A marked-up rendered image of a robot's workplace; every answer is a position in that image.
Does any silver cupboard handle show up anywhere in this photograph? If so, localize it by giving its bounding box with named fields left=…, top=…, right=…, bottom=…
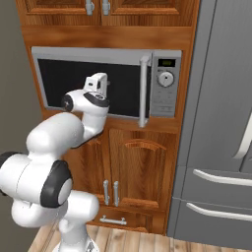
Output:
left=100, top=0, right=111, bottom=17
left=112, top=180, right=120, bottom=208
left=85, top=0, right=95, bottom=17
left=102, top=179, right=110, bottom=207

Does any black glass microwave door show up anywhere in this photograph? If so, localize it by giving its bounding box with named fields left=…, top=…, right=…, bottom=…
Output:
left=31, top=46, right=154, bottom=121

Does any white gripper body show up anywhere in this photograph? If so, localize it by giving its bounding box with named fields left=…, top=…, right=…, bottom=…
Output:
left=92, top=72, right=109, bottom=96

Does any wooden cabinet frame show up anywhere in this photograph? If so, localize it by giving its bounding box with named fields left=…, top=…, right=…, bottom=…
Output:
left=15, top=0, right=202, bottom=236

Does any silver lower cupboard handle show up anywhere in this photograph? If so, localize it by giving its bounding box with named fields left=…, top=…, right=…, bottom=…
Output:
left=112, top=180, right=120, bottom=208
left=102, top=179, right=110, bottom=207

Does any grey fridge door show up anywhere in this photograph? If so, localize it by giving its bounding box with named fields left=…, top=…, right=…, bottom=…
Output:
left=176, top=0, right=252, bottom=173

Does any silver fridge door handle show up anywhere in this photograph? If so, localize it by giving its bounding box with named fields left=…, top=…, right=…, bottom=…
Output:
left=232, top=111, right=252, bottom=160

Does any grey fridge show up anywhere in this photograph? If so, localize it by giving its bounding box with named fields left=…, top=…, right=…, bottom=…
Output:
left=166, top=0, right=252, bottom=251

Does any wooden cupboard door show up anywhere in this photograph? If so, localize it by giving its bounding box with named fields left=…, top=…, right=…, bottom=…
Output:
left=100, top=0, right=201, bottom=28
left=15, top=0, right=102, bottom=27
left=61, top=128, right=111, bottom=207
left=108, top=128, right=178, bottom=212

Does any grey fridge drawer front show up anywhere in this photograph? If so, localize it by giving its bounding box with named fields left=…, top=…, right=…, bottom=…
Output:
left=172, top=198, right=252, bottom=251
left=180, top=166, right=252, bottom=210

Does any silver fridge drawer handle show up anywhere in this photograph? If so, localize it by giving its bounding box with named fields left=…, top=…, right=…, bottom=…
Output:
left=192, top=168, right=252, bottom=188
left=185, top=202, right=252, bottom=222

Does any wooden lower cupboard door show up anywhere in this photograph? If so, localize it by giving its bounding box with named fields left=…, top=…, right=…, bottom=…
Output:
left=61, top=128, right=111, bottom=207
left=108, top=128, right=178, bottom=212

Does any silver microwave door handle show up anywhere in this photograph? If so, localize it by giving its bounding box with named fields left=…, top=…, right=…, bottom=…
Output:
left=138, top=54, right=153, bottom=129

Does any silver microwave oven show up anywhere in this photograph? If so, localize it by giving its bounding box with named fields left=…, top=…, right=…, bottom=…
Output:
left=31, top=46, right=183, bottom=129

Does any silver upper cupboard handle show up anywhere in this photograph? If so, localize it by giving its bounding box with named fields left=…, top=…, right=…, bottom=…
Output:
left=100, top=0, right=111, bottom=17
left=85, top=0, right=95, bottom=17

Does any wooden drawer front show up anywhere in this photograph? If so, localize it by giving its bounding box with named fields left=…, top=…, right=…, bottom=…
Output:
left=86, top=204, right=167, bottom=235

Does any wooden upper cupboard door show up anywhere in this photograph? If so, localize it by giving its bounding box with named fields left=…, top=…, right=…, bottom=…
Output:
left=15, top=0, right=102, bottom=27
left=100, top=0, right=201, bottom=28

